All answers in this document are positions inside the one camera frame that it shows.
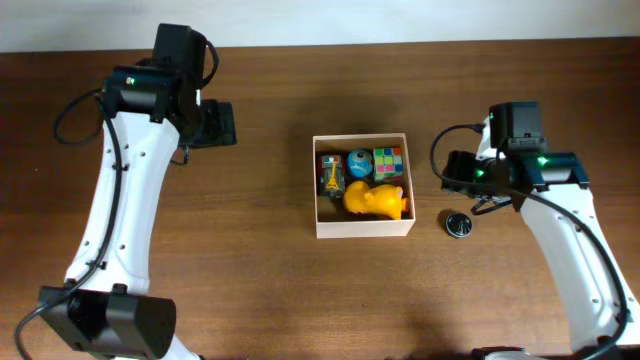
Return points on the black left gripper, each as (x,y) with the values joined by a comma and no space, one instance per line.
(225,130)

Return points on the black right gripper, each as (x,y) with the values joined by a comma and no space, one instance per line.
(458,164)

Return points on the black round spider toy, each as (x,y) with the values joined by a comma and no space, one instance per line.
(458,225)

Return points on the yellow toy animal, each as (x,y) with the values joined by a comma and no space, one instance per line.
(385,200)

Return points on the colourful puzzle cube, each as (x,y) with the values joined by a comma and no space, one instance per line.
(388,164)

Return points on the grey red toy truck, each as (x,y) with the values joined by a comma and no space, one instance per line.
(331,176)

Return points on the blue white toy ball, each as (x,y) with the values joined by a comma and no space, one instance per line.
(360,163)

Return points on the pink cardboard box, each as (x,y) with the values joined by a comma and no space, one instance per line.
(331,217)

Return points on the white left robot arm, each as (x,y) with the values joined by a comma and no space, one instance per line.
(149,111)

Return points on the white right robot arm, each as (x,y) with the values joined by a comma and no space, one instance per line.
(551,191)

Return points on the black object at bottom edge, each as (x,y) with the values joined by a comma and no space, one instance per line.
(502,353)

